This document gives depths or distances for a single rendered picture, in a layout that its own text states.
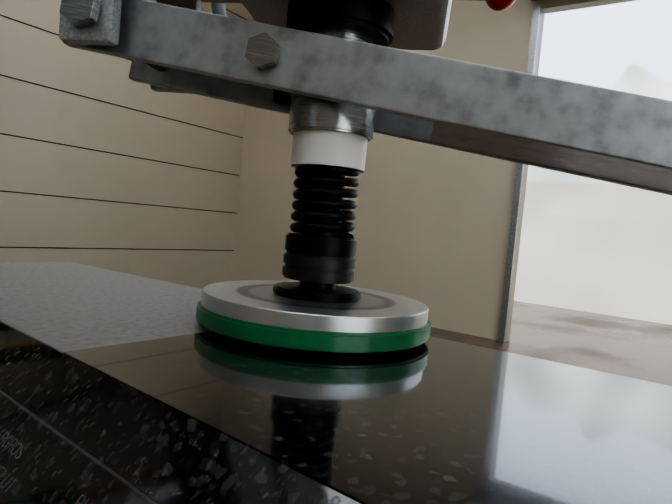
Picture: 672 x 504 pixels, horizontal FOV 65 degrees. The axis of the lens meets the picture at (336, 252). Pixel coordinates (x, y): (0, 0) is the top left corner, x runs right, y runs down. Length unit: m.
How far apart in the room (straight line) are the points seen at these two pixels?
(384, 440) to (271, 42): 0.32
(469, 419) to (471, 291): 5.08
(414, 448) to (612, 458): 0.10
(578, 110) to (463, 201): 4.99
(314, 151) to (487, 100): 0.15
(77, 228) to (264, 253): 2.25
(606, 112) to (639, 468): 0.27
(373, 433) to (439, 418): 0.05
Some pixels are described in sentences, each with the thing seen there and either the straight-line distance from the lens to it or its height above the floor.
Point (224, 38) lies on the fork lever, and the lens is 0.49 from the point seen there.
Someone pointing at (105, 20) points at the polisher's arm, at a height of 1.12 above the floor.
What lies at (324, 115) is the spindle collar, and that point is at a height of 1.06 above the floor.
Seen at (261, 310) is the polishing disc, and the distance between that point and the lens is 0.41.
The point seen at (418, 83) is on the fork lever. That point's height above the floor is 1.09.
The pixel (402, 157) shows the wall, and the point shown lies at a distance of 5.79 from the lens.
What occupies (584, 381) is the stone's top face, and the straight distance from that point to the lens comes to 0.45.
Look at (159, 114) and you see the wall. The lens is 6.44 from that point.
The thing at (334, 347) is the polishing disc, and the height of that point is 0.87.
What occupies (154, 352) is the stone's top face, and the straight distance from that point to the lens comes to 0.40.
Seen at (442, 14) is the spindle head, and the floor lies 1.17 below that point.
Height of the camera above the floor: 0.97
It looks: 3 degrees down
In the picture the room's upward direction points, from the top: 5 degrees clockwise
